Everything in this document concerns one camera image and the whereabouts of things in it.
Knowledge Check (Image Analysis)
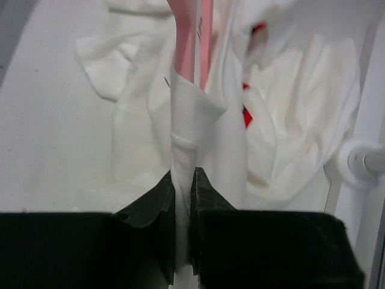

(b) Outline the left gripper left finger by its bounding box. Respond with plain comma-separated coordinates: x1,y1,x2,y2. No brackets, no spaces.
1,173,175,288

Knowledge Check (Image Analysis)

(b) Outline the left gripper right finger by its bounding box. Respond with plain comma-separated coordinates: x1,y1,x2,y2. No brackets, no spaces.
189,168,365,288

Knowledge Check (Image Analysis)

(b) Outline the white t shirt red print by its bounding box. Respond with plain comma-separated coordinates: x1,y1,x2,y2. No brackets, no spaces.
75,0,363,272

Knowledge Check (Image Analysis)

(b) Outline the pink plastic hanger front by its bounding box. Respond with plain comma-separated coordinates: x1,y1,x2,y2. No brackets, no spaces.
167,0,214,90

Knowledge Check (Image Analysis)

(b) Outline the grey hanger stand pole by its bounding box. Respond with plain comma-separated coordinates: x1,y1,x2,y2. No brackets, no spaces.
325,20,384,288

